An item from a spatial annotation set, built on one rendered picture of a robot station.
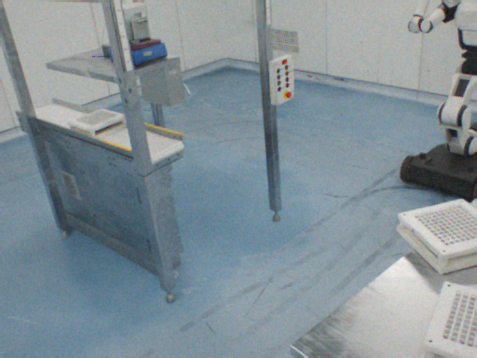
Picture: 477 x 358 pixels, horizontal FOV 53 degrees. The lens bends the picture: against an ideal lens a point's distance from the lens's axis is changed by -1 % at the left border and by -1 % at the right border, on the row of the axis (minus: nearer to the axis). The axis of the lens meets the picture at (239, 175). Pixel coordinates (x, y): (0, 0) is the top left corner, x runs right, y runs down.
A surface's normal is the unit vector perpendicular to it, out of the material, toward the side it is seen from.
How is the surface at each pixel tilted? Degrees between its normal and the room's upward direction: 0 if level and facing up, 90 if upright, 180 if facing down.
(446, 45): 90
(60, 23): 90
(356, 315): 0
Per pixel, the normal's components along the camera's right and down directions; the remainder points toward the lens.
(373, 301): -0.09, -0.88
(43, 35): 0.70, 0.28
